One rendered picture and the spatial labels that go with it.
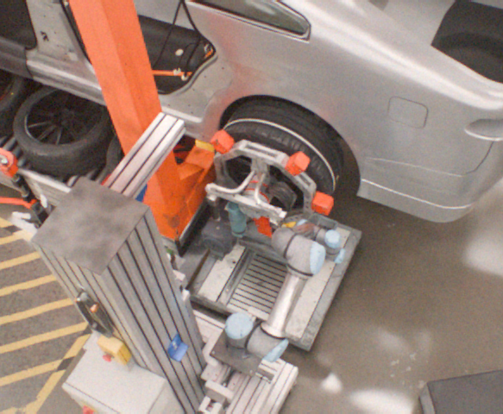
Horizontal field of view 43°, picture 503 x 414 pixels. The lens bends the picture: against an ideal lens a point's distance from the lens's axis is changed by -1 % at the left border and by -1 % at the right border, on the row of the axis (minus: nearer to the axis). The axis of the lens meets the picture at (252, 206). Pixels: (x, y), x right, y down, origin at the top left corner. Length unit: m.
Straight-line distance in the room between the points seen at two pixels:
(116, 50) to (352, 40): 0.94
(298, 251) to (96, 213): 0.97
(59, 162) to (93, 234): 2.35
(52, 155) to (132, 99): 1.56
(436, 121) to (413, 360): 1.56
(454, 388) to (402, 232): 1.16
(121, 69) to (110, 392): 1.21
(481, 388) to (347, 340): 0.81
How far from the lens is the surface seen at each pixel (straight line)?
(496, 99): 2.70
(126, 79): 2.58
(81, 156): 4.15
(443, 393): 3.42
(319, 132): 3.16
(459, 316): 3.97
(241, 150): 3.09
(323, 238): 2.96
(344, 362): 3.76
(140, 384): 2.49
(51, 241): 1.87
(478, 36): 4.05
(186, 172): 3.50
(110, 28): 2.41
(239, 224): 3.45
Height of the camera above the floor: 3.53
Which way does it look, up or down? 56 degrees down
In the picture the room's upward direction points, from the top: 6 degrees counter-clockwise
